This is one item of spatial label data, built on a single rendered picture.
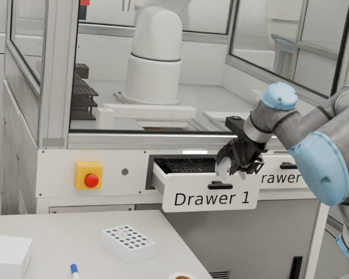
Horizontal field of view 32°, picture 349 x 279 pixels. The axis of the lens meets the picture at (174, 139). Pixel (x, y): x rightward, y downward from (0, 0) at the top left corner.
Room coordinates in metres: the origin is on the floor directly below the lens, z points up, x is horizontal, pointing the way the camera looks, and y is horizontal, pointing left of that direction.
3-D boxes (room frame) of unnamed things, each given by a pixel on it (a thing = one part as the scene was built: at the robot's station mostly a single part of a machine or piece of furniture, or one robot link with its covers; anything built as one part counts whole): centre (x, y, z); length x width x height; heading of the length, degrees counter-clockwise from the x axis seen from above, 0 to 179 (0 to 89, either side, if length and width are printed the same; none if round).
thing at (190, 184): (1.60, -0.13, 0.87); 0.29 x 0.02 x 0.11; 113
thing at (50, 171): (2.20, 0.08, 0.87); 1.02 x 0.95 x 0.14; 113
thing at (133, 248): (1.40, 0.08, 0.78); 0.12 x 0.08 x 0.04; 44
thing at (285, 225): (2.20, 0.07, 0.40); 1.03 x 0.95 x 0.80; 113
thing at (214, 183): (1.58, -0.14, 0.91); 0.07 x 0.04 x 0.01; 113
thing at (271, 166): (1.86, -0.36, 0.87); 0.29 x 0.02 x 0.11; 113
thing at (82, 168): (1.60, 0.23, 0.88); 0.07 x 0.05 x 0.07; 113
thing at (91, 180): (1.56, 0.21, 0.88); 0.04 x 0.03 x 0.04; 113
